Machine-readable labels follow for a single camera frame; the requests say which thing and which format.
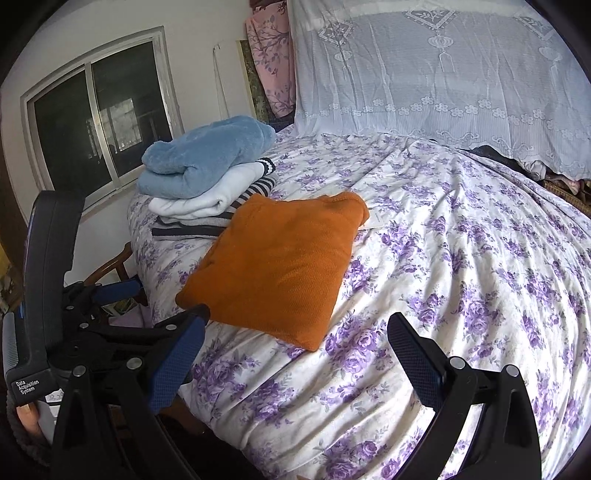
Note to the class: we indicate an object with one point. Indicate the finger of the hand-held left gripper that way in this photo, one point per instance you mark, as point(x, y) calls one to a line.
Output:
point(117, 290)
point(175, 321)

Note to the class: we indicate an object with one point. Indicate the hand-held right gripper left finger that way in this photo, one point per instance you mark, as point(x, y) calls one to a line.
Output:
point(178, 364)

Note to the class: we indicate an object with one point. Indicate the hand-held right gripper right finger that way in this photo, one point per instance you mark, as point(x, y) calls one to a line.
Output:
point(415, 362)

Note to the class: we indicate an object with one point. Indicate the orange knit cat cardigan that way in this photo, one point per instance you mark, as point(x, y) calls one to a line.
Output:
point(277, 267)

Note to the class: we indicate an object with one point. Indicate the person's left forearm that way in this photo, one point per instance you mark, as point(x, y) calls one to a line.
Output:
point(23, 450)

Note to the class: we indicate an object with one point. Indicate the person's left hand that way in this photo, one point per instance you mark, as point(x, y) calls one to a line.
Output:
point(25, 417)

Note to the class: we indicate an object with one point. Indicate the wooden chair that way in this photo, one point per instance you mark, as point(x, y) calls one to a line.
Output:
point(115, 263)

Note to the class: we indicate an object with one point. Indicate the purple floral bed sheet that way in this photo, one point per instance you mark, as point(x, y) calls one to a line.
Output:
point(461, 277)

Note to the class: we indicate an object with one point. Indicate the white folded garment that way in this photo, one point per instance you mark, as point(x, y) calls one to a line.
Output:
point(207, 196)

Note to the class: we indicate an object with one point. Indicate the black white striped garment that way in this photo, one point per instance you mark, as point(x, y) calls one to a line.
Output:
point(258, 184)

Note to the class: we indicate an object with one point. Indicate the light blue fleece garment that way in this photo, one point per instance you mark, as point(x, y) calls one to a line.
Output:
point(198, 152)

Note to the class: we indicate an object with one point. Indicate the dark cloth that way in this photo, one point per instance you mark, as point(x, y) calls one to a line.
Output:
point(489, 154)

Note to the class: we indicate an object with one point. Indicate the folded cloth pile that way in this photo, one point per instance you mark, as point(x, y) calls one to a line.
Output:
point(540, 170)

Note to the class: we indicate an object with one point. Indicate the brown woven mat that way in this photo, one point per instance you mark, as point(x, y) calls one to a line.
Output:
point(570, 194)

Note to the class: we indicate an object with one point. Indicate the white rod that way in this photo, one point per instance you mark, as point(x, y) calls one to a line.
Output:
point(220, 78)

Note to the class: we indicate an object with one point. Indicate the patterned board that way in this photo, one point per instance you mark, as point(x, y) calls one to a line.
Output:
point(251, 87)

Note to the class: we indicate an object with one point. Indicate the pink floral cloth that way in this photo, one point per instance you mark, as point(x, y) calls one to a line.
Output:
point(272, 60)

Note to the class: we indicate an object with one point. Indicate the white lace cover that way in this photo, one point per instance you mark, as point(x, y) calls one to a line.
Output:
point(438, 69)

